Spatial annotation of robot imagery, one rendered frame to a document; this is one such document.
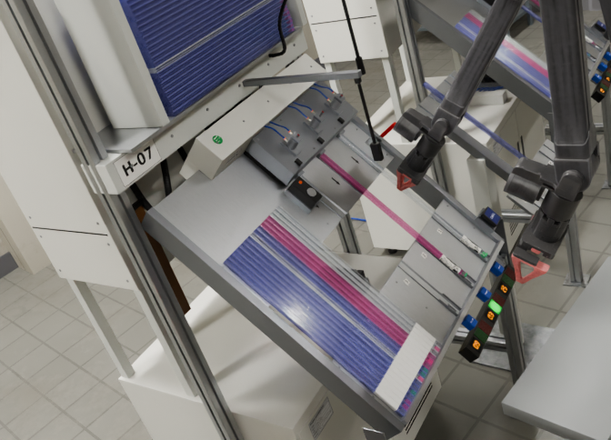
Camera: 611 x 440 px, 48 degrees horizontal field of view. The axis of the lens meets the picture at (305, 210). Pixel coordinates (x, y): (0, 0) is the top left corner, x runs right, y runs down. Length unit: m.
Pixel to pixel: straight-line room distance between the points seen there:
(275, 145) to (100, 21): 0.50
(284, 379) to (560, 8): 1.18
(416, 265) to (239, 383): 0.58
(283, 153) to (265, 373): 0.62
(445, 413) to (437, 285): 0.84
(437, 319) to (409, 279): 0.12
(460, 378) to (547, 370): 0.90
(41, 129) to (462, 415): 1.65
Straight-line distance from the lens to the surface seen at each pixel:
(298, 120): 1.74
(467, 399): 2.53
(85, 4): 1.47
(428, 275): 1.75
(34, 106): 1.57
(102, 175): 1.45
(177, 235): 1.48
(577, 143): 1.19
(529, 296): 2.90
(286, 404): 1.80
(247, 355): 1.99
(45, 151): 1.64
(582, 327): 1.85
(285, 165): 1.63
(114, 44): 1.46
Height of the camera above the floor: 1.83
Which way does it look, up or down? 28 degrees down
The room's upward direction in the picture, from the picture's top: 19 degrees counter-clockwise
